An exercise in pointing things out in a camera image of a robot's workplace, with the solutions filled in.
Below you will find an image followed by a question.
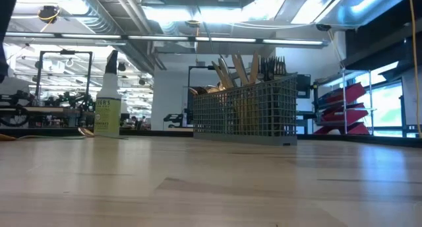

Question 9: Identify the grey mesh cutlery basket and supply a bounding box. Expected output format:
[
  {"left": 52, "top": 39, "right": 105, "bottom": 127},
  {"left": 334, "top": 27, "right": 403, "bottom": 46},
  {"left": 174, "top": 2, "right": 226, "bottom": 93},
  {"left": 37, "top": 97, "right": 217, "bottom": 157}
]
[{"left": 193, "top": 72, "right": 299, "bottom": 146}]

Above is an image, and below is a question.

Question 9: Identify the green spray bottle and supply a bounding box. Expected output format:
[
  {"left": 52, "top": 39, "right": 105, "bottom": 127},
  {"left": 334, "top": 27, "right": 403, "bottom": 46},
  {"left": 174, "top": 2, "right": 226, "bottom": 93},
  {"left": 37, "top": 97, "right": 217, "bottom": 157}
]
[{"left": 94, "top": 49, "right": 123, "bottom": 138}]

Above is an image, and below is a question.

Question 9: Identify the distant black device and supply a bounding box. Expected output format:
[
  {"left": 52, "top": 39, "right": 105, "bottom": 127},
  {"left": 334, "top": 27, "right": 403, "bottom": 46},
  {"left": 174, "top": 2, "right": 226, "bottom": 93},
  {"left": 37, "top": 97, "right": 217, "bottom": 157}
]
[{"left": 164, "top": 113, "right": 185, "bottom": 129}]

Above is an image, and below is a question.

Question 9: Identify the black monitor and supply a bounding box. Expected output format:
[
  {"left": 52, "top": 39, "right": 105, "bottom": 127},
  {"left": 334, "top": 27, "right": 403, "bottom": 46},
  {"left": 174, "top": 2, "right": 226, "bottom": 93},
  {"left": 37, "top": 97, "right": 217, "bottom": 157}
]
[{"left": 296, "top": 73, "right": 313, "bottom": 100}]

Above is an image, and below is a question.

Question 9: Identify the metal shelf rack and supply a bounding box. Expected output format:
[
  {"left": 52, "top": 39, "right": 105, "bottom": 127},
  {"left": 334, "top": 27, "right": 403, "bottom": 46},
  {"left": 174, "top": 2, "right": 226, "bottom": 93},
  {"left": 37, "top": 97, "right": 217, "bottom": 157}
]
[{"left": 311, "top": 68, "right": 378, "bottom": 136}]

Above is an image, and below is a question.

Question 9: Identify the long ceiling light tube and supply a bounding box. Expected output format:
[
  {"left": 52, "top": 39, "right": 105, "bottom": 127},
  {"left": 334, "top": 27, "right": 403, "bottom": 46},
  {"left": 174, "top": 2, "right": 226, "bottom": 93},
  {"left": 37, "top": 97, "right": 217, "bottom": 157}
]
[{"left": 5, "top": 31, "right": 327, "bottom": 46}]

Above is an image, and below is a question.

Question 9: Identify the red storage bin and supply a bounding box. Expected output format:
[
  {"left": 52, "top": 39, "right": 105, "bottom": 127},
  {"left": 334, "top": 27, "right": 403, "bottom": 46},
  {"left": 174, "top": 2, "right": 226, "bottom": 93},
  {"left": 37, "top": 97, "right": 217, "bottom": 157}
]
[
  {"left": 324, "top": 103, "right": 369, "bottom": 123},
  {"left": 324, "top": 82, "right": 367, "bottom": 105},
  {"left": 313, "top": 121, "right": 371, "bottom": 135}
]

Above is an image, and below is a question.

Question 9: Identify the distant work table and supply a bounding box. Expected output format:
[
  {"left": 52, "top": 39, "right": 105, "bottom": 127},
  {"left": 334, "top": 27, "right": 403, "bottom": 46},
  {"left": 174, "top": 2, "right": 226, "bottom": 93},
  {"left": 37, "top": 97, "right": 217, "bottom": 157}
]
[{"left": 0, "top": 104, "right": 96, "bottom": 129}]

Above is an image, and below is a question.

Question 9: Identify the black stand frame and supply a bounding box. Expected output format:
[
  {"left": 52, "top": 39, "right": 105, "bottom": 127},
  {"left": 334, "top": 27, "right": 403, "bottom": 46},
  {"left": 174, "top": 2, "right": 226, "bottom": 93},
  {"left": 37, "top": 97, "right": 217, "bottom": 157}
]
[{"left": 187, "top": 65, "right": 237, "bottom": 96}]

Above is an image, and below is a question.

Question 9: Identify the ceiling cord reel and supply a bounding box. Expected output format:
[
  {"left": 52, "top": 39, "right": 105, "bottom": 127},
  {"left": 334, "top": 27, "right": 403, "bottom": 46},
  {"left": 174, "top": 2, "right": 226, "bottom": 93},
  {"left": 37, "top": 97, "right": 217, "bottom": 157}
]
[{"left": 37, "top": 5, "right": 62, "bottom": 24}]

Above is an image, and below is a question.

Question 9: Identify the large silver ceiling duct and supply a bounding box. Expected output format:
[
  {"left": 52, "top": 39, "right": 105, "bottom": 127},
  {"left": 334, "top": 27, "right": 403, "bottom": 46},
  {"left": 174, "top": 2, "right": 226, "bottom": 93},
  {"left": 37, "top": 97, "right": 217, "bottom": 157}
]
[{"left": 289, "top": 0, "right": 413, "bottom": 27}]

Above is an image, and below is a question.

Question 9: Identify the yellow extension cord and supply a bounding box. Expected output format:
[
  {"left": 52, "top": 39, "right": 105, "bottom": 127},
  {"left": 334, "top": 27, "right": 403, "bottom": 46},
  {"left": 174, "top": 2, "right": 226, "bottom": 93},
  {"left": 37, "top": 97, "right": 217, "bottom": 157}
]
[{"left": 407, "top": 0, "right": 422, "bottom": 137}]

